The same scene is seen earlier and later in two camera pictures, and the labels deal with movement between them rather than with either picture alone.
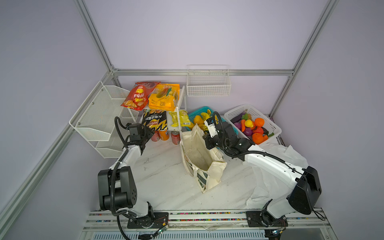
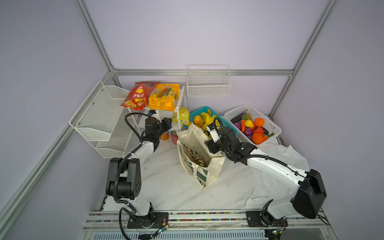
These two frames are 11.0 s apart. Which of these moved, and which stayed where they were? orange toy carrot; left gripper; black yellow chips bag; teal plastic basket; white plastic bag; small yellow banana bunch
Moved: black yellow chips bag; left gripper
Stayed: orange toy carrot; teal plastic basket; small yellow banana bunch; white plastic bag
